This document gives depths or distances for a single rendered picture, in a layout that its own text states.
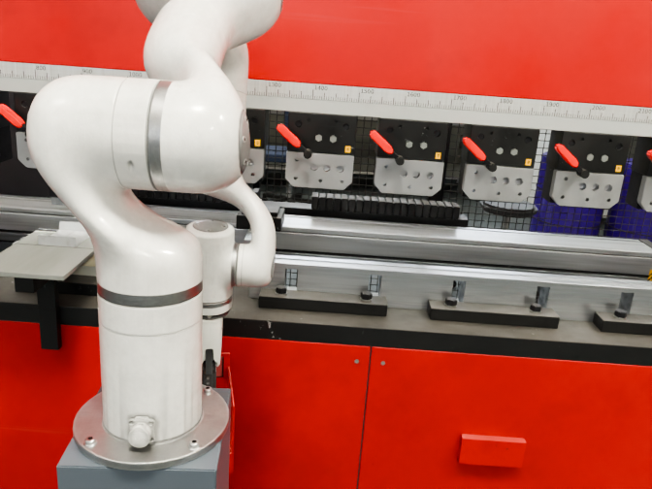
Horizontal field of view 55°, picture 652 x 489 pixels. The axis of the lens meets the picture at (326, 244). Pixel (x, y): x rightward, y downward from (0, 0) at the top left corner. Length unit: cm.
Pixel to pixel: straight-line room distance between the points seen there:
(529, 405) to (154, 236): 108
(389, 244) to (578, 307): 51
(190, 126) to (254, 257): 48
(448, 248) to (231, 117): 118
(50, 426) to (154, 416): 92
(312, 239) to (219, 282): 66
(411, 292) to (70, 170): 100
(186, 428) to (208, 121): 37
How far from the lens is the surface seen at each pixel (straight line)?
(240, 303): 151
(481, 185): 146
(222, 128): 66
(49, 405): 166
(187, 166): 66
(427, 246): 176
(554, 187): 150
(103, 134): 68
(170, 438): 81
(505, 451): 161
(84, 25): 149
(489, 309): 153
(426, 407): 153
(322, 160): 141
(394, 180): 142
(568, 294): 161
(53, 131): 70
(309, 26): 139
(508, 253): 181
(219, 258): 109
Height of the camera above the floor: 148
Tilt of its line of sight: 18 degrees down
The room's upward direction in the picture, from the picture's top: 4 degrees clockwise
